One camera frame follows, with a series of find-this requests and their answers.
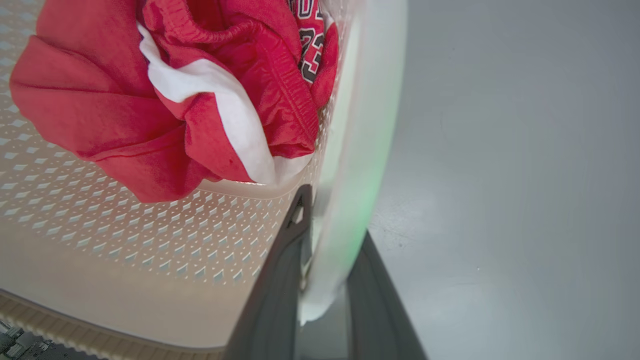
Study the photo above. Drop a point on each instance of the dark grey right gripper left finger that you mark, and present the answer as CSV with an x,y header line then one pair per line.
x,y
272,300

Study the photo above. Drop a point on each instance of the red and white shorts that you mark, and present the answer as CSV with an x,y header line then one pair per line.
x,y
100,100

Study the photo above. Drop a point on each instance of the red jersey with numbers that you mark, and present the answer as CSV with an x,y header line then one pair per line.
x,y
315,50

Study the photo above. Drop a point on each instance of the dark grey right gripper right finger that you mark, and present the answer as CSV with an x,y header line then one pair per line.
x,y
380,310

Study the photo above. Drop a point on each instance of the white perforated laundry basket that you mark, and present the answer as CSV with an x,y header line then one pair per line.
x,y
150,240

